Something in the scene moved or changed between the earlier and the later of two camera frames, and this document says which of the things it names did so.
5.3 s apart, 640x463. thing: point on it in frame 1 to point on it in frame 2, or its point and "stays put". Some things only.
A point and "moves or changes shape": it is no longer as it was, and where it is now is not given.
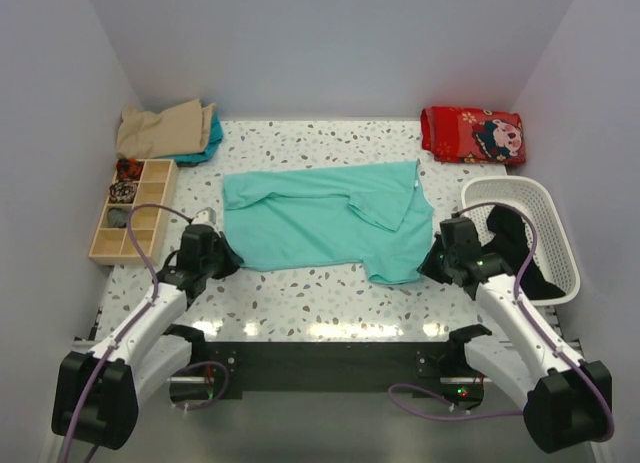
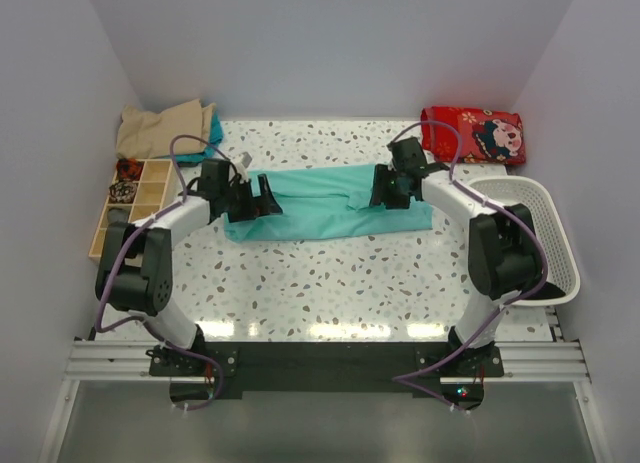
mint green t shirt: (372, 214) moves or changes shape
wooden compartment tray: (114, 245) stays put
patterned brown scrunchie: (122, 192) stays put
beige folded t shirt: (182, 128) stays put
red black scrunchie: (129, 169) stays put
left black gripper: (233, 262) to (258, 206)
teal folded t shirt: (215, 138) stays put
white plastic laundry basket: (528, 194) stays put
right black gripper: (426, 267) to (380, 193)
